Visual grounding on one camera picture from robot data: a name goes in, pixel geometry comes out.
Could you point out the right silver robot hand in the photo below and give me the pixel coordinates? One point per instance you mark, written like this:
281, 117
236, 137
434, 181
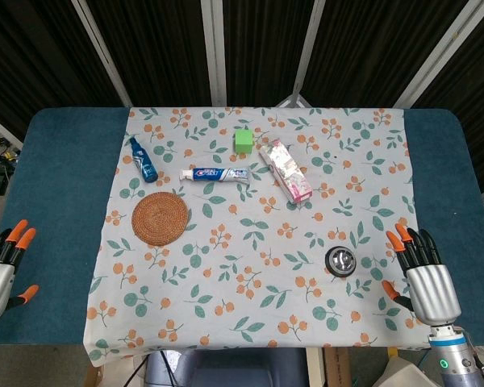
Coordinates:
429, 288

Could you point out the round woven rattan coaster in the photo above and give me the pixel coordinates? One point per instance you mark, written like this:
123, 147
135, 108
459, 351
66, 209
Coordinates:
161, 218

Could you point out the white blue toothpaste tube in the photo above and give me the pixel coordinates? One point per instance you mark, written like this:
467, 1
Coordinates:
215, 174

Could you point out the green cube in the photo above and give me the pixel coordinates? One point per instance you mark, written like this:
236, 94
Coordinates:
243, 140

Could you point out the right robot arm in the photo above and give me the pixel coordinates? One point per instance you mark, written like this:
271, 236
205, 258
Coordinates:
456, 356

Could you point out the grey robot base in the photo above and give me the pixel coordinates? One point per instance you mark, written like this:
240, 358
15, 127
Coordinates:
226, 369

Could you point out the pink white carton box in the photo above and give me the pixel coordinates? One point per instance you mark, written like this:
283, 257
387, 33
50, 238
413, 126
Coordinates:
286, 171

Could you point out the floral tablecloth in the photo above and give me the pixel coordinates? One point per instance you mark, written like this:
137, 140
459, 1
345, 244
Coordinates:
250, 242

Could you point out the blue table mat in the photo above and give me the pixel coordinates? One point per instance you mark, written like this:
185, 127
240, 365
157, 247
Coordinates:
60, 209

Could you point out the blue spray bottle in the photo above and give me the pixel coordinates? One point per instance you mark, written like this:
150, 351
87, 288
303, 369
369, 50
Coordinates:
142, 160

